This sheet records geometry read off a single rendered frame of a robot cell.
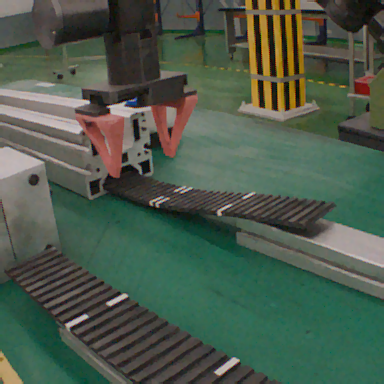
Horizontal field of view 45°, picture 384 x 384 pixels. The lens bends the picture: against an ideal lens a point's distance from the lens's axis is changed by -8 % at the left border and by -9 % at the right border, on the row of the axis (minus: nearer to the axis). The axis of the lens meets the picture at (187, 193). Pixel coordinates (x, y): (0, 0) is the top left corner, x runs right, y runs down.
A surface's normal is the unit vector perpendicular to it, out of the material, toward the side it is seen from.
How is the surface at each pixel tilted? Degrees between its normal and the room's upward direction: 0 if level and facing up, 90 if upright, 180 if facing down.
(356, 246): 0
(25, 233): 90
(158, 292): 0
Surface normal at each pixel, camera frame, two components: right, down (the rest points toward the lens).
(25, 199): 0.69, 0.24
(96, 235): -0.07, -0.91
